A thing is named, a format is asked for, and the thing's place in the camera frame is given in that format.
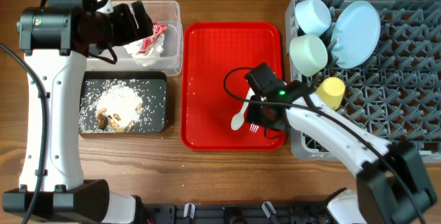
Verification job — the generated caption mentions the white plastic fork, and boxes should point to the white plastic fork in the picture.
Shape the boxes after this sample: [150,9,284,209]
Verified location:
[250,123,259,132]

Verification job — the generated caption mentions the red snack wrapper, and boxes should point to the red snack wrapper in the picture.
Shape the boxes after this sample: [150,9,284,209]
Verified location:
[139,22,167,54]

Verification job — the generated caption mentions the white plastic spoon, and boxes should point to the white plastic spoon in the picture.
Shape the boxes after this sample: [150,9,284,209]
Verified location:
[231,102,249,131]

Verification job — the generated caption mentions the white napkin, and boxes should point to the white napkin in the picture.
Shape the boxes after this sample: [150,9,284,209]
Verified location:
[123,34,165,67]

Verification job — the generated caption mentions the yellow plastic cup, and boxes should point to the yellow plastic cup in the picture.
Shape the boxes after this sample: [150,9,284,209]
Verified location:
[315,77,346,110]

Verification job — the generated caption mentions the mint green bowl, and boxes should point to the mint green bowl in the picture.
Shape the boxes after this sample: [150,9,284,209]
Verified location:
[289,34,328,77]

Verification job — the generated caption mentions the rice and food scraps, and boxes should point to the rice and food scraps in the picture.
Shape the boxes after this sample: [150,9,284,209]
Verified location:
[79,79,166,134]

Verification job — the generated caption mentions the blue bowl with rice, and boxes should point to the blue bowl with rice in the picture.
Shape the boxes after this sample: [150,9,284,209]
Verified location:
[294,0,331,37]

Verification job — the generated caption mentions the light blue plate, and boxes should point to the light blue plate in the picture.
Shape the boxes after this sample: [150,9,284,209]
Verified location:
[331,1,381,69]

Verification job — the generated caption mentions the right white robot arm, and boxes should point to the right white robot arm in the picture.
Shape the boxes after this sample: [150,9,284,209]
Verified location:
[245,63,438,224]

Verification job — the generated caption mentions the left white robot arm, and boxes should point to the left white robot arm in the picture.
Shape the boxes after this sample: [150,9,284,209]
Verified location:
[2,0,154,223]

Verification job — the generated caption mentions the clear plastic waste bin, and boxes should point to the clear plastic waste bin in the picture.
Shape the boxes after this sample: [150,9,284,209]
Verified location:
[87,1,183,76]

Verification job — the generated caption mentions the black waste tray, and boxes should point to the black waste tray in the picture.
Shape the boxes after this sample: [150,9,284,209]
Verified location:
[78,71,168,135]

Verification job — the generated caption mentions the grey dishwasher rack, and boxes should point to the grey dishwasher rack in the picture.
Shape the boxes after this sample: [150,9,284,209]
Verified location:
[285,0,440,163]

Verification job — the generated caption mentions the red serving tray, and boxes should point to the red serving tray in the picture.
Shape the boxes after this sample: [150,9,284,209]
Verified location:
[181,21,285,152]

